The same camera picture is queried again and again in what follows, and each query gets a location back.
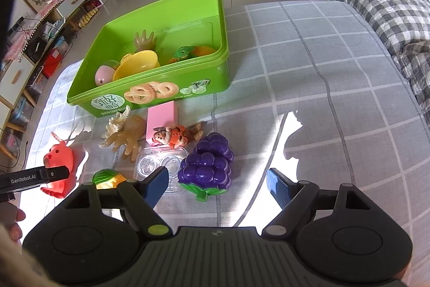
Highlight yellow toy corn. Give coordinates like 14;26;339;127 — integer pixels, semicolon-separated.
92;169;127;189

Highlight pink toy box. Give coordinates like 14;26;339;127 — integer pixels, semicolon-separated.
146;101;178;146

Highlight white tv cabinet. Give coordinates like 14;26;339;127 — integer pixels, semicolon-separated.
0;0;110;160

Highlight yellow toy cup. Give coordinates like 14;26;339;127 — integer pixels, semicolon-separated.
113;50;160;81

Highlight green plastic cookie box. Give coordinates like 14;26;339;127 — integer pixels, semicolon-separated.
67;0;230;117

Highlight red storage box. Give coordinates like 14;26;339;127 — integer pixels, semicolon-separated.
42;47;63;78

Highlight pink toy egg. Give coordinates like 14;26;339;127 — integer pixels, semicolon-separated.
95;65;116;87

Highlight brown toy hand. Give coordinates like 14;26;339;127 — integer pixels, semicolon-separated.
134;30;157;52

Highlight clear plastic blister tray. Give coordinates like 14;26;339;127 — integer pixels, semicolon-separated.
134;146;188;194

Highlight orange toy with green top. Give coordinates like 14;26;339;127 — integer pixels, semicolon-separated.
168;46;215;63

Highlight grey checked tablecloth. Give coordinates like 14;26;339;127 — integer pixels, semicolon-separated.
18;0;430;287

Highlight person left hand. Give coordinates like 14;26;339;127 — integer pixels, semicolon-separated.
1;202;26;243

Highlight purple toy grapes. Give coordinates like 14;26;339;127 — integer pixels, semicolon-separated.
177;132;234;202

